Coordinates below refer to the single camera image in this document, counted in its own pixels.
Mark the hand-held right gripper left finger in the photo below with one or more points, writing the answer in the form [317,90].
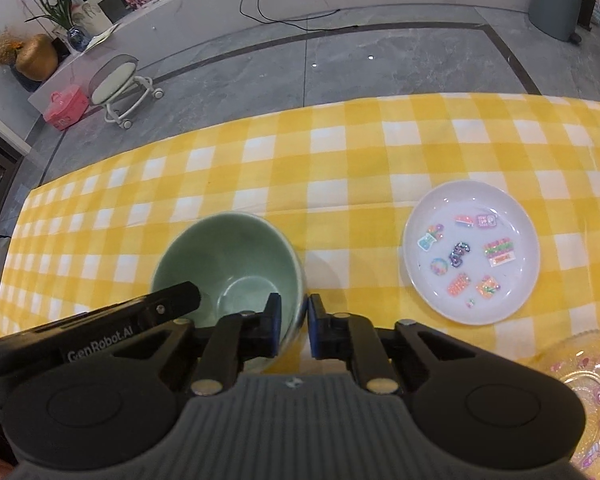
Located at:
[274,322]

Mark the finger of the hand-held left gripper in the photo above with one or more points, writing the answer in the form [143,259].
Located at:
[175,300]

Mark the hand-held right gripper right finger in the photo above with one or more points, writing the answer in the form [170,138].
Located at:
[314,327]

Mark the green ceramic bowl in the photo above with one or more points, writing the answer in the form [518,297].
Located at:
[240,260]

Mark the white plate with stickers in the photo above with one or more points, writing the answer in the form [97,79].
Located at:
[522,260]

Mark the clear glass patterned plate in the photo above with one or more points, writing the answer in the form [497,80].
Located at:
[592,375]

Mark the yellow checked tablecloth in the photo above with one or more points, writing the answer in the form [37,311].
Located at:
[330,160]

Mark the pink storage box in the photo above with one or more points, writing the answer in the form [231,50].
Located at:
[65,110]

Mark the white wheeled stool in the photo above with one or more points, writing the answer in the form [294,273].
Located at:
[111,82]

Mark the open book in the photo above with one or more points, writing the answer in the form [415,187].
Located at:
[100,36]

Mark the gold vase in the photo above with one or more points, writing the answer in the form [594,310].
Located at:
[36,57]

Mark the green plant in blue vase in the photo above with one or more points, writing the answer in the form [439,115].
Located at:
[77,37]

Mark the white patterned vase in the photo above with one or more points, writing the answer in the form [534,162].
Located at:
[92,17]

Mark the dried flower bunch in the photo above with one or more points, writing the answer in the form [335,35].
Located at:
[2,47]

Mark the grey trash bin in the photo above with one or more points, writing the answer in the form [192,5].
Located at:
[555,0]

